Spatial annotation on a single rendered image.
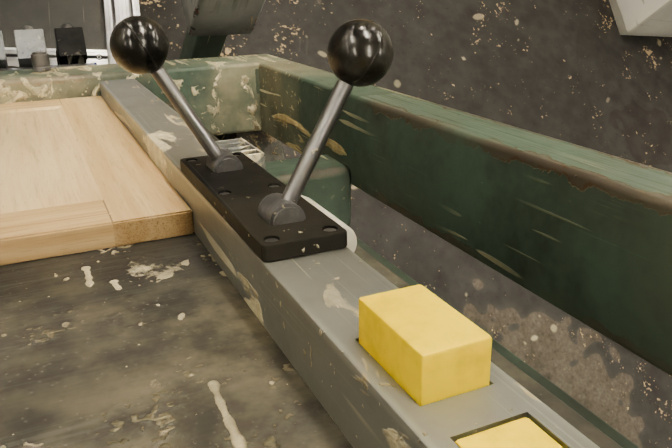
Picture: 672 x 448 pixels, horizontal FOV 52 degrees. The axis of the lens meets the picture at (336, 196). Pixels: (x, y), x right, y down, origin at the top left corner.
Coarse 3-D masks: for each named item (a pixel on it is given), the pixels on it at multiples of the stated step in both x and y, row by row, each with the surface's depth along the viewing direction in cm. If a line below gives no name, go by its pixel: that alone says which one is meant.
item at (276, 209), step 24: (360, 24) 38; (336, 48) 38; (360, 48) 37; (384, 48) 38; (336, 72) 39; (360, 72) 38; (384, 72) 39; (336, 96) 39; (336, 120) 39; (312, 144) 39; (312, 168) 39; (288, 192) 39; (264, 216) 39; (288, 216) 39
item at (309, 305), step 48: (144, 96) 86; (144, 144) 68; (192, 144) 61; (192, 192) 50; (240, 240) 39; (240, 288) 41; (288, 288) 33; (336, 288) 33; (384, 288) 33; (288, 336) 34; (336, 336) 29; (336, 384) 29; (384, 384) 25; (384, 432) 25; (432, 432) 23; (576, 432) 22
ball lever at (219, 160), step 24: (120, 24) 44; (144, 24) 44; (120, 48) 44; (144, 48) 44; (168, 48) 46; (144, 72) 45; (168, 96) 47; (192, 120) 48; (216, 144) 49; (216, 168) 49; (240, 168) 49
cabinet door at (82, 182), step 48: (96, 96) 99; (0, 144) 73; (48, 144) 72; (96, 144) 71; (0, 192) 57; (48, 192) 56; (96, 192) 55; (144, 192) 55; (0, 240) 46; (48, 240) 47; (96, 240) 48; (144, 240) 50
